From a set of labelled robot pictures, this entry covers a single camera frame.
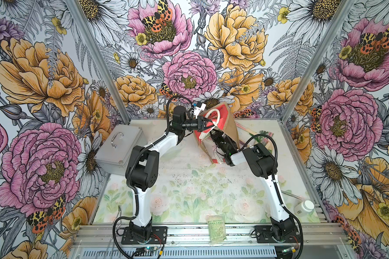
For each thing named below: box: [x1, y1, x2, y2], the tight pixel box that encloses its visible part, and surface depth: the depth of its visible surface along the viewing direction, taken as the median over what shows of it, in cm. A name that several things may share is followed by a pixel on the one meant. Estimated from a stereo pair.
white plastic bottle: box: [293, 199, 315, 217], surface depth 76 cm
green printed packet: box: [205, 214, 228, 245], surface depth 76 cm
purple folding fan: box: [233, 119, 258, 136], surface depth 118 cm
